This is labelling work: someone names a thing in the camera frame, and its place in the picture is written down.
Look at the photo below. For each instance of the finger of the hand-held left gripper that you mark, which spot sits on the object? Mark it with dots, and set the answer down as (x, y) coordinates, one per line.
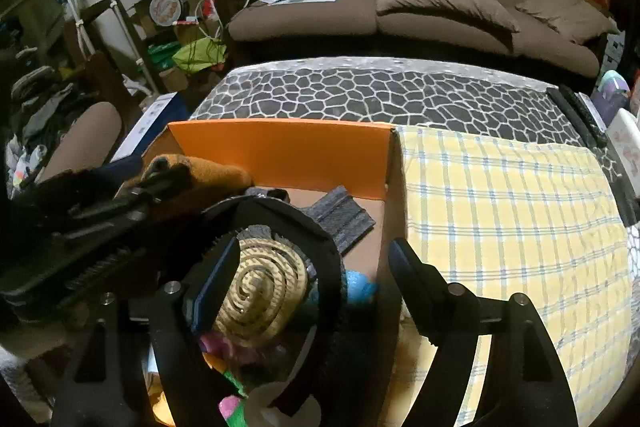
(155, 182)
(140, 219)

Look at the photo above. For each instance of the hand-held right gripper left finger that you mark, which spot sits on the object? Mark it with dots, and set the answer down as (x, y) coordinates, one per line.
(215, 287)

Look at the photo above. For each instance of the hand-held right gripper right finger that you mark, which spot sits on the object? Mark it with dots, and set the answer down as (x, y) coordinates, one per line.
(407, 277)

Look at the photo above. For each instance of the beige spiral coaster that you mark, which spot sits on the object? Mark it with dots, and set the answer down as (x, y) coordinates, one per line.
(265, 292)

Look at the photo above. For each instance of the orange cloth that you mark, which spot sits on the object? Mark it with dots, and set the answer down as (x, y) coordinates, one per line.
(215, 179)

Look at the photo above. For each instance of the orange cardboard box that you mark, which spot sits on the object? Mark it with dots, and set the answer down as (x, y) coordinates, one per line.
(280, 152)

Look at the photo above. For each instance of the blue plastic toy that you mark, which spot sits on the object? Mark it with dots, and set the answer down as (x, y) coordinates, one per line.
(360, 288)

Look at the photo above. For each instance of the blue and white carton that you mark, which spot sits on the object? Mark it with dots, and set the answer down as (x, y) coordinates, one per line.
(150, 122)

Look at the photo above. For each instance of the pink hair roller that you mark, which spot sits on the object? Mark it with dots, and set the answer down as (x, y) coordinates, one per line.
(230, 349)

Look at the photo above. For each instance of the brown upholstered chair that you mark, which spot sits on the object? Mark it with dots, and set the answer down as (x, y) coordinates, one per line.
(80, 142)

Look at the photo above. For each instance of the yellow plaid tablecloth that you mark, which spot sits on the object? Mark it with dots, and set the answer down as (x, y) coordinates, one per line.
(500, 232)

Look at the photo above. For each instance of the green hair roller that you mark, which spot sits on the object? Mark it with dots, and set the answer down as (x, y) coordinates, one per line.
(235, 399)

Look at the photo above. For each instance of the cluttered wooden shelf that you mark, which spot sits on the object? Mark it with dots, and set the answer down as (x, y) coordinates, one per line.
(170, 52)

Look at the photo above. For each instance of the green bag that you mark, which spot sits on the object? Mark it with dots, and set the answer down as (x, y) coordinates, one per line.
(195, 57)

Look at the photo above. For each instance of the pile of clothes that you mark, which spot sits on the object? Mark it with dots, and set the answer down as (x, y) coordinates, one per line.
(35, 107)

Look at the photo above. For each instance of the round printed tin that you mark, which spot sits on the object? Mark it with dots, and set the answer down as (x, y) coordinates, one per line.
(167, 8)

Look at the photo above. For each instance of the black remote control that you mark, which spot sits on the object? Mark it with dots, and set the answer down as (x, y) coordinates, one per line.
(580, 117)

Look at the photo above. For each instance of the pale blue tumbler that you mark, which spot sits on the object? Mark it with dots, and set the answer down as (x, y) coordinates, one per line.
(611, 94)

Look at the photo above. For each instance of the large brown cushion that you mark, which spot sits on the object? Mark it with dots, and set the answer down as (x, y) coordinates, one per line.
(440, 2)

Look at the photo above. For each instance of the small brown cushion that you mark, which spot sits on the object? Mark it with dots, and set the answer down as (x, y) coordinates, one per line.
(565, 14)

